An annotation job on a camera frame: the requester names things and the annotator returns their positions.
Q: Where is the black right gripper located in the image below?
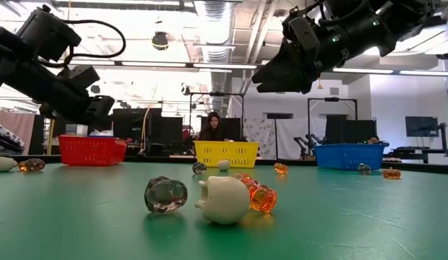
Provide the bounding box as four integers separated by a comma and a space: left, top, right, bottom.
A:
251, 6, 366, 94

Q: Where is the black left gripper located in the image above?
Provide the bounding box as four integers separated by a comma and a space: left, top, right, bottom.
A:
7, 46, 116, 126

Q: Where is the white box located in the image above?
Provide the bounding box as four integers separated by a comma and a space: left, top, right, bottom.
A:
64, 123, 90, 137

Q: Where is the black partition panel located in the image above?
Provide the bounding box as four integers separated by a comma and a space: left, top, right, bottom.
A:
52, 114, 113, 138
111, 107, 163, 157
324, 114, 377, 145
159, 116, 184, 157

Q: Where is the red plastic basket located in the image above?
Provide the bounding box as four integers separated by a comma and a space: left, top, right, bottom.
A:
57, 134, 128, 167

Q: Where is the pink curtain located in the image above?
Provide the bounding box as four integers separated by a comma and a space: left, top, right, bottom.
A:
0, 110, 38, 156

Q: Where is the white hanging sheet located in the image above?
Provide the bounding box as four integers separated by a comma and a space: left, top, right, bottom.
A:
275, 116, 328, 160

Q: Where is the patterned hanging sheet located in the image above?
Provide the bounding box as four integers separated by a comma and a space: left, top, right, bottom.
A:
243, 118, 278, 160

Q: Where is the black bar with LED lights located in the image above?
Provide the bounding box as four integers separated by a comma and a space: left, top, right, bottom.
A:
38, 57, 448, 77

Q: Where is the yellow plastic basket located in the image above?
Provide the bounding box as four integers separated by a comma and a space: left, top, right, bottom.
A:
193, 140, 260, 169

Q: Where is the blue plastic basket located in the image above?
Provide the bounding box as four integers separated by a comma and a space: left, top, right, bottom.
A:
313, 143, 387, 171

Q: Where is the black ceiling dome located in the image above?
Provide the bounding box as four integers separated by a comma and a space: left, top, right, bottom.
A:
151, 31, 170, 51

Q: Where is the black desk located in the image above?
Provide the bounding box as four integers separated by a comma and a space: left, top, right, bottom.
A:
382, 145, 448, 164

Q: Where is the green table mat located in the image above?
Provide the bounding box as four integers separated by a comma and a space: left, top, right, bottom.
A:
0, 160, 448, 260

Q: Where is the black monitor stand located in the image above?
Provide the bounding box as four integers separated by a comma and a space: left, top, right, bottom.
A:
437, 121, 448, 157

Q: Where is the yellow hanging cable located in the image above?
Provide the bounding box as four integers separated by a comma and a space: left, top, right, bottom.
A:
46, 118, 56, 155
139, 81, 160, 152

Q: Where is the black frame stand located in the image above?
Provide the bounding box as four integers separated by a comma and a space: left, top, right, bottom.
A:
306, 96, 358, 145
189, 92, 246, 142

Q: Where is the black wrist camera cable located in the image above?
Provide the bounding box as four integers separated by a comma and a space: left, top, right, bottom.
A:
63, 19, 127, 59

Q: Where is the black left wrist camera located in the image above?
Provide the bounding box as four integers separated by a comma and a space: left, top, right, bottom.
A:
16, 4, 82, 62

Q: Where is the silver corrugated ventilation duct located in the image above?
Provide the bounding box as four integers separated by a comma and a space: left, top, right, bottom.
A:
194, 0, 234, 116

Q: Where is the black table frame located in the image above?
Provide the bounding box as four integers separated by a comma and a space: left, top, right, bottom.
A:
0, 154, 448, 175

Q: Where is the black wall monitor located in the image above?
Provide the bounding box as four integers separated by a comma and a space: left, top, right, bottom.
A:
405, 116, 440, 138

